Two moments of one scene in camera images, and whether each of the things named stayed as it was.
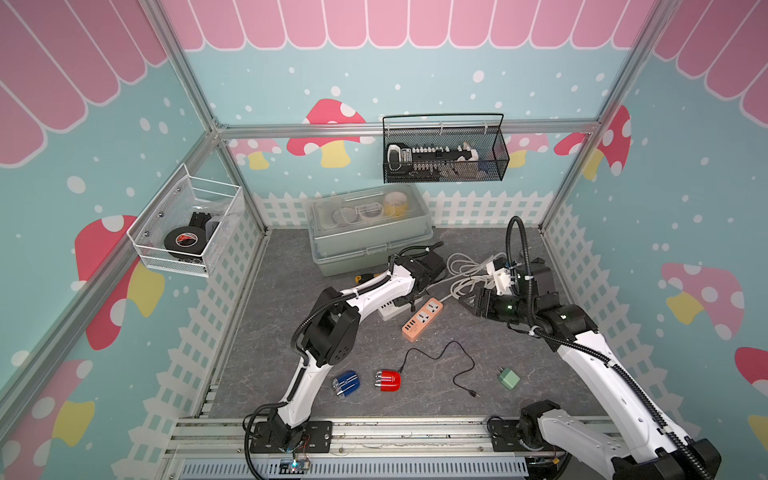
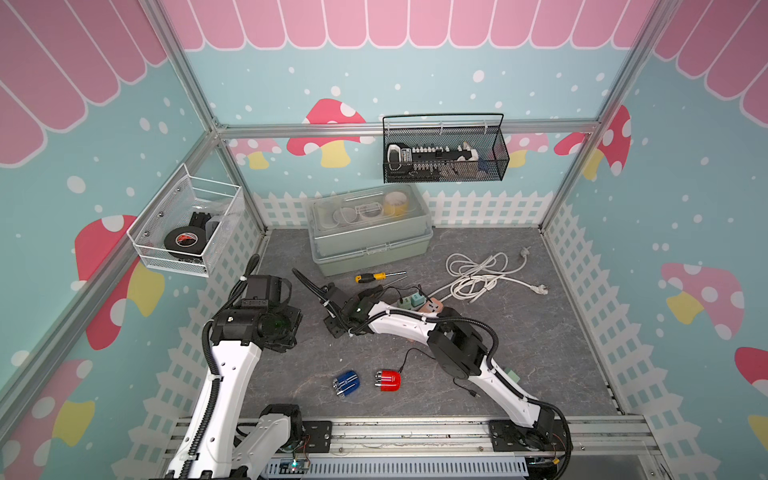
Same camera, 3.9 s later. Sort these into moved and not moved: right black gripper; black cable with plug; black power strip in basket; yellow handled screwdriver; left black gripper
Moved: left black gripper; right black gripper
Not moved: black cable with plug; yellow handled screwdriver; black power strip in basket
